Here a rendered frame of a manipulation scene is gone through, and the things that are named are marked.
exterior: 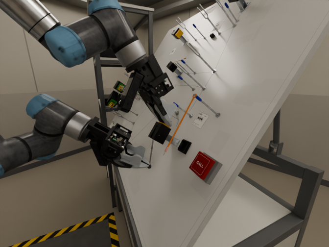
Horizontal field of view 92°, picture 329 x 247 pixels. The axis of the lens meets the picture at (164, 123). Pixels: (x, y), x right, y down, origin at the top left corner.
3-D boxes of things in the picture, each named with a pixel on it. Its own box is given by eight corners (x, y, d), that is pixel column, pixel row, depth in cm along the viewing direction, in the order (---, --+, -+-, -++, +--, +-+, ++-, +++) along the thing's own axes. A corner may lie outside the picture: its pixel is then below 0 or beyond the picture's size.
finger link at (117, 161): (130, 170, 46) (102, 156, 44) (128, 172, 47) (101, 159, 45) (135, 157, 49) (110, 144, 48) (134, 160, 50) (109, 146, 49)
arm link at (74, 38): (61, 71, 40) (98, 52, 45) (73, 70, 32) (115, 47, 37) (37, 38, 36) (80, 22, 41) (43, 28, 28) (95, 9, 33)
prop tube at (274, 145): (276, 151, 66) (278, 77, 54) (270, 148, 68) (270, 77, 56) (281, 147, 67) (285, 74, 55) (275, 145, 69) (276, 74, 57)
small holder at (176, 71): (178, 66, 82) (169, 57, 79) (184, 71, 75) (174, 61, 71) (173, 74, 83) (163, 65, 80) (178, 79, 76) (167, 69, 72)
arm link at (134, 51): (118, 50, 37) (112, 57, 45) (129, 68, 39) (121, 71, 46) (143, 36, 40) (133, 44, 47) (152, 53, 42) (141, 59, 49)
